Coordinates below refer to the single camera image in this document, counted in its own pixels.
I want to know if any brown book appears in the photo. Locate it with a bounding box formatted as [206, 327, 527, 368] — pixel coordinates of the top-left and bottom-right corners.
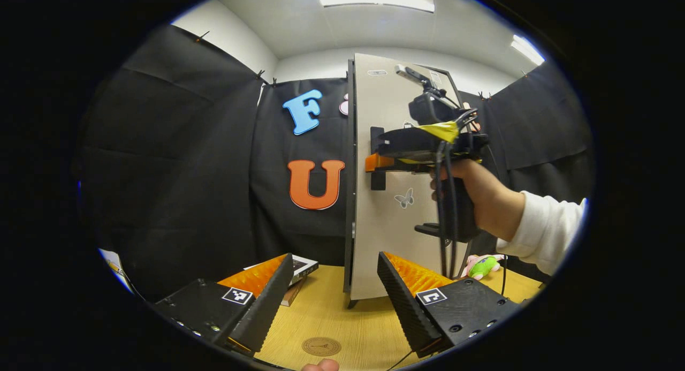
[280, 277, 307, 308]

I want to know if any white book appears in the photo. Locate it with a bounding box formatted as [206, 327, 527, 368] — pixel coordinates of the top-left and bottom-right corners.
[243, 255, 319, 287]

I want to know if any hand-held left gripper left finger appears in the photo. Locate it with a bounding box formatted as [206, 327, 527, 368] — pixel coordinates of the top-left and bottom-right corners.
[154, 253, 294, 355]

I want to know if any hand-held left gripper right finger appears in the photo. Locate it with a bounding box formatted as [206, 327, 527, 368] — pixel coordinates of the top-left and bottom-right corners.
[377, 251, 523, 358]

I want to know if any beige cabinet door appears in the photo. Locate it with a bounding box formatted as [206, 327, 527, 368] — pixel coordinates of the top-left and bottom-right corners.
[352, 54, 471, 301]

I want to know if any grey cabinet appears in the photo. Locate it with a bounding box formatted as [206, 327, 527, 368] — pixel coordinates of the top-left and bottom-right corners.
[342, 58, 471, 309]

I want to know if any black door handle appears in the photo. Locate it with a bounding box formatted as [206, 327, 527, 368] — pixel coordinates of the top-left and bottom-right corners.
[370, 126, 387, 192]

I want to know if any pink green plush toy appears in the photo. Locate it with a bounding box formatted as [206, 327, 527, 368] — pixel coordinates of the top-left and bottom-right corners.
[461, 253, 507, 281]

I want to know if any small ceiling light panel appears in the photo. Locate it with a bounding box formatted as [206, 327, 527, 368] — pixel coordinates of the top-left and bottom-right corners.
[511, 35, 546, 67]

